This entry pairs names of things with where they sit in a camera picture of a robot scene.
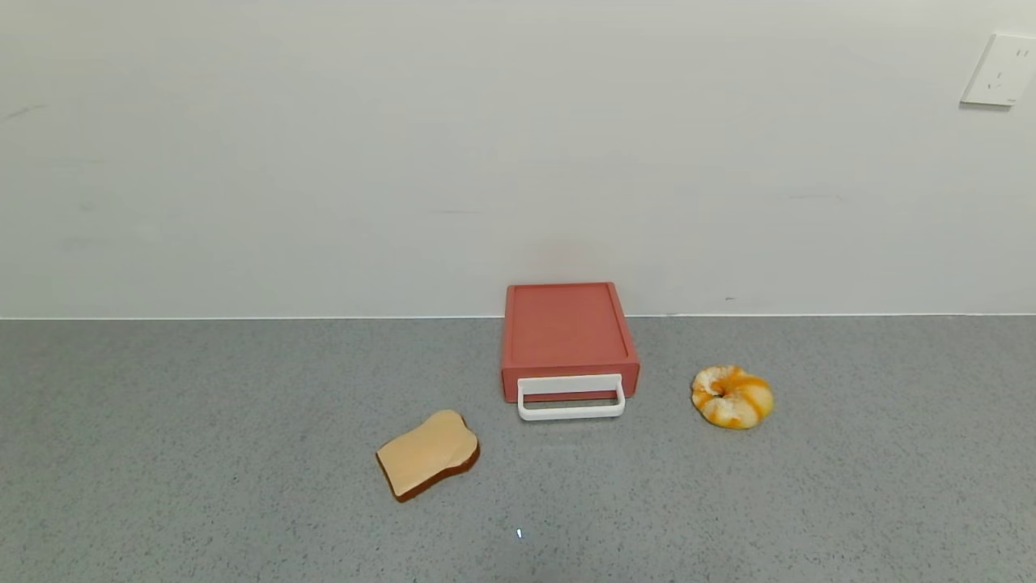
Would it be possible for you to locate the red drawer with white handle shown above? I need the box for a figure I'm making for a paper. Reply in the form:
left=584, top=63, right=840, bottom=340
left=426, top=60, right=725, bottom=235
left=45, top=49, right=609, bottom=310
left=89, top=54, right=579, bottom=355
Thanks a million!
left=505, top=371, right=639, bottom=422

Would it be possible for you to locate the red drawer cabinet housing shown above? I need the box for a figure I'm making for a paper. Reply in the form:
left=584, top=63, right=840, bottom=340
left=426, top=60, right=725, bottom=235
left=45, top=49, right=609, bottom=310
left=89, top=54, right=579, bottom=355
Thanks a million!
left=500, top=282, right=641, bottom=403

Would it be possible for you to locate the toast bread slice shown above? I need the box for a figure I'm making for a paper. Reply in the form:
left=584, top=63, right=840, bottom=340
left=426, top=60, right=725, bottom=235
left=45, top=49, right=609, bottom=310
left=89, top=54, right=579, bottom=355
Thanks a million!
left=376, top=409, right=481, bottom=504

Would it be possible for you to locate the orange swirl bagel bread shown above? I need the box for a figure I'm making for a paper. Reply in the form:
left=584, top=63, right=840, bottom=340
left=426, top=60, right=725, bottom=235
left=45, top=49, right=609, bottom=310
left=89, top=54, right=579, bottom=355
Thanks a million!
left=690, top=364, right=775, bottom=430

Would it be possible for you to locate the white wall socket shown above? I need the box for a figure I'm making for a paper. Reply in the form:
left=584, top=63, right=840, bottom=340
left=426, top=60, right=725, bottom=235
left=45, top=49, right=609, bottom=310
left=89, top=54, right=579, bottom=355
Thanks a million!
left=960, top=32, right=1036, bottom=108

